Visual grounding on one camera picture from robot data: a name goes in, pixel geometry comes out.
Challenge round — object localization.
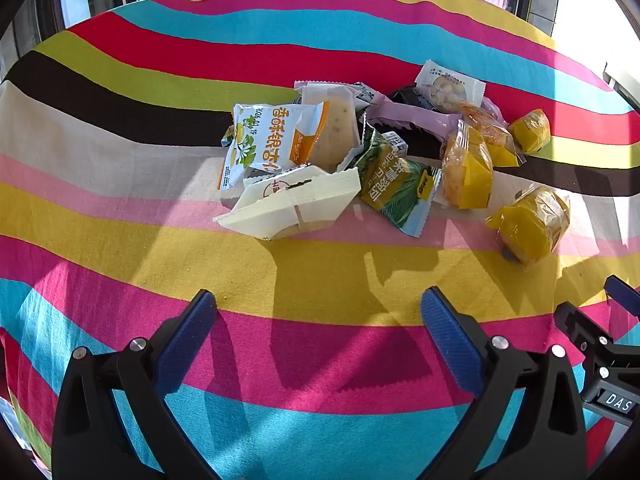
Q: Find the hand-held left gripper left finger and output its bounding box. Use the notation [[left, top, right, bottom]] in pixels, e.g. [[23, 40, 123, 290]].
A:
[[51, 289, 221, 480]]

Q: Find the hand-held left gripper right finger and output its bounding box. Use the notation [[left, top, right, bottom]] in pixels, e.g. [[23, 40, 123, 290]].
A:
[[421, 286, 588, 480]]

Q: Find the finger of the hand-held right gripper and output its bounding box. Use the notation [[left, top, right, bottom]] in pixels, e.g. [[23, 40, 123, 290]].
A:
[[554, 302, 626, 391], [604, 275, 640, 317]]

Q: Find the yellow cake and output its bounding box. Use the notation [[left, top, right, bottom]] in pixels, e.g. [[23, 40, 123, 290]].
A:
[[460, 102, 526, 168], [441, 120, 494, 210], [485, 185, 572, 267], [507, 109, 552, 155]]

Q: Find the green snack packet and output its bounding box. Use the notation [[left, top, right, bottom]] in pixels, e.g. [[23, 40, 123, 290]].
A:
[[359, 147, 443, 238], [361, 124, 410, 161]]

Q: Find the white orange snack packet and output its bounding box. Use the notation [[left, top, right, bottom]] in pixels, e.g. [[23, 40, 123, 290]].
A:
[[218, 101, 331, 191]]

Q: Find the black snack packet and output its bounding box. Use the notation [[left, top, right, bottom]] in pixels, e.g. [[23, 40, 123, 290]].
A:
[[387, 85, 438, 111]]

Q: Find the clear round pastry packet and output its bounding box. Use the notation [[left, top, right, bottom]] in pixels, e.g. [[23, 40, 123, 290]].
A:
[[414, 59, 487, 113]]

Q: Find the small blue white packet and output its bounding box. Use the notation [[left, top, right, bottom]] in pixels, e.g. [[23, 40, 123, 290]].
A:
[[350, 81, 379, 109]]

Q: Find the striped colourful cloth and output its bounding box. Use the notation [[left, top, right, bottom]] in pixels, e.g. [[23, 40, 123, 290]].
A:
[[0, 0, 640, 480]]

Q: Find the purple snack packet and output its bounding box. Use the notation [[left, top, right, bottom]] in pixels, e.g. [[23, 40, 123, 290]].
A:
[[361, 94, 463, 147]]

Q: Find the translucent beige pastry packet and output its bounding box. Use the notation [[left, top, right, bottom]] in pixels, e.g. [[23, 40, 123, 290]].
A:
[[294, 81, 365, 173]]

